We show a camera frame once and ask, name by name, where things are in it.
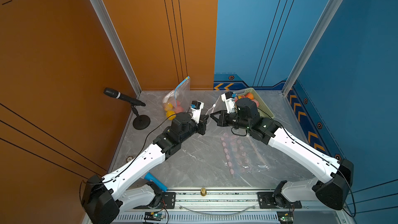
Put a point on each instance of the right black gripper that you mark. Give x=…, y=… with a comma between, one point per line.
x=222, y=122

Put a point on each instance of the clear blue-zipper zip bag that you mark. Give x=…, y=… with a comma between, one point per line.
x=180, y=96

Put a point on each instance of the aluminium front rail frame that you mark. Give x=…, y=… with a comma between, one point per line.
x=221, y=206

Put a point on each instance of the green plastic fruit basket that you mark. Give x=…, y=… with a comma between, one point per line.
x=263, y=109

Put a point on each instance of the pink-dotted zip bag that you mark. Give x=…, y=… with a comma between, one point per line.
x=242, y=155
x=216, y=106

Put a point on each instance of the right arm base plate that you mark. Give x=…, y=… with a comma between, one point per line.
x=269, y=200

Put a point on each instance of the black microphone on stand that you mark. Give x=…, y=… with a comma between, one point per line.
x=140, y=122

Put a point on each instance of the orange red wrinkled peach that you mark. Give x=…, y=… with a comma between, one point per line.
x=250, y=96

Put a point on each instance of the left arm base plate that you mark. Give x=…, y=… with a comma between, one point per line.
x=167, y=199

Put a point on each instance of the left green circuit board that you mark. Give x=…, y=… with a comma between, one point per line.
x=154, y=217

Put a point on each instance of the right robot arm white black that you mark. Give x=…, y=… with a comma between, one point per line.
x=333, y=178

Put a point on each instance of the blue handheld microphone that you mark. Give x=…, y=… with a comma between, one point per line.
x=153, y=179

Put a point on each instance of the brass knob on rail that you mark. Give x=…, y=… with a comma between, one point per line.
x=203, y=192

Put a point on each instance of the right green circuit board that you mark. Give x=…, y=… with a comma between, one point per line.
x=285, y=217

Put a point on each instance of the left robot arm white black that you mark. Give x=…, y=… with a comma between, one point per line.
x=104, y=197

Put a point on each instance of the yellow peach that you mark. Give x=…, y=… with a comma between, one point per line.
x=168, y=107
x=170, y=115

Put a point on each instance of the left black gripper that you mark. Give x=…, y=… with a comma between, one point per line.
x=203, y=118

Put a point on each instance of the green circuit board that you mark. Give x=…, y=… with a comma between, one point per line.
x=285, y=217
x=154, y=217

